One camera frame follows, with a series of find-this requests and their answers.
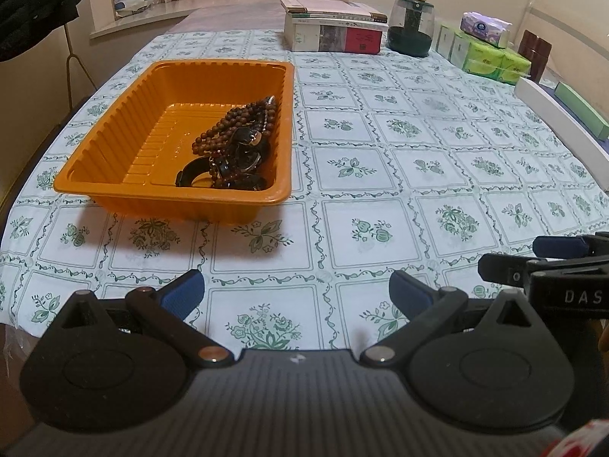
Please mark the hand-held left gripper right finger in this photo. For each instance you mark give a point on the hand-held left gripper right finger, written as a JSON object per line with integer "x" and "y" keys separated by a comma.
{"x": 411, "y": 293}

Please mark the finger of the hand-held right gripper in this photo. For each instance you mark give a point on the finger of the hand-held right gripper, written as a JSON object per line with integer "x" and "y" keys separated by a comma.
{"x": 499, "y": 269}
{"x": 556, "y": 246}

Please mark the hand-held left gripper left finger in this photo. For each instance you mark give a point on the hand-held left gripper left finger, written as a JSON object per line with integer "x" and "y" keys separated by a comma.
{"x": 183, "y": 290}

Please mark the black wrist watch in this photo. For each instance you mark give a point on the black wrist watch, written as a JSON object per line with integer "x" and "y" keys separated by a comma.
{"x": 190, "y": 171}
{"x": 245, "y": 135}

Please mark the orange plastic tray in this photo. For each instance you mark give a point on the orange plastic tray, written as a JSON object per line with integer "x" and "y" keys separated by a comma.
{"x": 142, "y": 104}

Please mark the green floral tablecloth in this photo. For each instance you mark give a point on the green floral tablecloth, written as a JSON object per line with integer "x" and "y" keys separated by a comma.
{"x": 361, "y": 176}

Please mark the long white box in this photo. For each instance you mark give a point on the long white box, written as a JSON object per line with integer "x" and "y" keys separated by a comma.
{"x": 561, "y": 114}

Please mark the long green box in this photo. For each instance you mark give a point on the long green box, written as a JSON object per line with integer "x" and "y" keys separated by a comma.
{"x": 583, "y": 107}

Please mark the red white cloth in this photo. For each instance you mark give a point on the red white cloth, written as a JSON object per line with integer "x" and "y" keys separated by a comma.
{"x": 583, "y": 442}

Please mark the green tissue multipack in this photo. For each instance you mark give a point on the green tissue multipack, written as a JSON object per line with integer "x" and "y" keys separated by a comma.
{"x": 490, "y": 59}

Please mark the purple tissue pack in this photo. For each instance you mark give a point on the purple tissue pack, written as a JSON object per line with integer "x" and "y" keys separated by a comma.
{"x": 483, "y": 28}

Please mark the glass teapot with green base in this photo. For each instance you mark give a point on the glass teapot with green base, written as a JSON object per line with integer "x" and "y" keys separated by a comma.
{"x": 409, "y": 38}

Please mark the metal coat stand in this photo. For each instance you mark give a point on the metal coat stand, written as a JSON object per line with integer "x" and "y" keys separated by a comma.
{"x": 69, "y": 43}

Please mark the thick boxed book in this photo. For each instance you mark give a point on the thick boxed book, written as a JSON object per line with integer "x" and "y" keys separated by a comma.
{"x": 309, "y": 35}

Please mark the stack of thin books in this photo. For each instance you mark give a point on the stack of thin books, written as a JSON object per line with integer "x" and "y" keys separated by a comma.
{"x": 328, "y": 7}

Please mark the black puffer jacket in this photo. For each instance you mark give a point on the black puffer jacket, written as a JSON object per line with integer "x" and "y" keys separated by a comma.
{"x": 28, "y": 4}

